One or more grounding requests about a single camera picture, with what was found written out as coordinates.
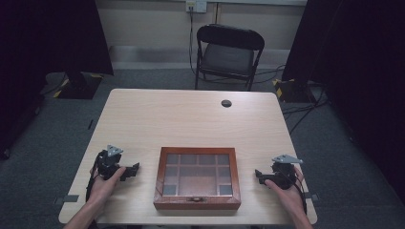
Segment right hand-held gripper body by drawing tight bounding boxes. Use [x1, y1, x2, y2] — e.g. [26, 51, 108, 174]
[270, 154, 305, 191]

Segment person's right hand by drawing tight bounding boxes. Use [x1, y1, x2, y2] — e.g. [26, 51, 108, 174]
[265, 166, 308, 214]

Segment right hand-held gripper cable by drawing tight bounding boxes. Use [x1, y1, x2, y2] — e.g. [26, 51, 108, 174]
[288, 171, 309, 215]

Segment person's left hand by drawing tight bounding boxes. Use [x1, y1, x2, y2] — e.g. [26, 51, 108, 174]
[86, 166, 127, 206]

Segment black folding chair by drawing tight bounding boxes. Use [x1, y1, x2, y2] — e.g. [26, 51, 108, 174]
[194, 23, 266, 93]

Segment black stand base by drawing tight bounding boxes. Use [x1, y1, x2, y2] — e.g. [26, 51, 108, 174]
[272, 77, 317, 104]
[53, 72, 105, 100]

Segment hand-held gripper cable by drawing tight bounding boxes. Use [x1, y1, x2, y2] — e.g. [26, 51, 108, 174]
[288, 171, 309, 215]
[85, 156, 100, 202]

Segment black floor cables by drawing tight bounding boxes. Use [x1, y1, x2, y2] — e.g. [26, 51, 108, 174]
[254, 64, 330, 135]

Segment wooden box with glass lid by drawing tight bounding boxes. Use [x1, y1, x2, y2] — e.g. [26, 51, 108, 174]
[153, 146, 242, 211]

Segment black wall socket cable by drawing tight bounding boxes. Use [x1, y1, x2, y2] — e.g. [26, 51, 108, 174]
[188, 6, 199, 75]

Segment left hand-held gripper cable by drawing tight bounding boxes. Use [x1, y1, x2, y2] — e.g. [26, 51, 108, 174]
[85, 156, 100, 202]

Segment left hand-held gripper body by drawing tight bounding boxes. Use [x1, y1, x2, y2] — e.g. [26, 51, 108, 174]
[94, 144, 128, 181]

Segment white wall socket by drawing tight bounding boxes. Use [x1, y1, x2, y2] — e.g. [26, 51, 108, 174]
[185, 0, 208, 14]

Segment black curtain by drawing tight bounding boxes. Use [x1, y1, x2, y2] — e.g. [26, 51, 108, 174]
[0, 0, 115, 160]
[282, 0, 405, 204]

